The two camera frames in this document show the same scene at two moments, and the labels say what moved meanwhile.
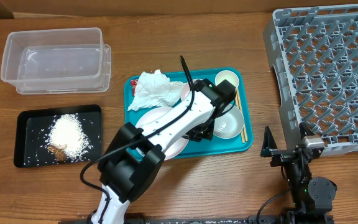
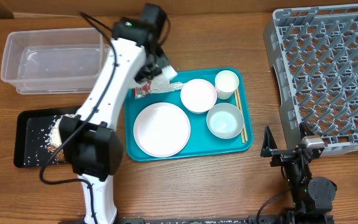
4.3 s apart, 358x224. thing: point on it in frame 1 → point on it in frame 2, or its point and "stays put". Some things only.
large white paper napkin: (155, 90) → (168, 73)
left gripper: (209, 132) → (142, 75)
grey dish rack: (325, 58) stays put
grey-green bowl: (229, 125) stays put
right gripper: (269, 149) stays put
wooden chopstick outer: (243, 115) stays put
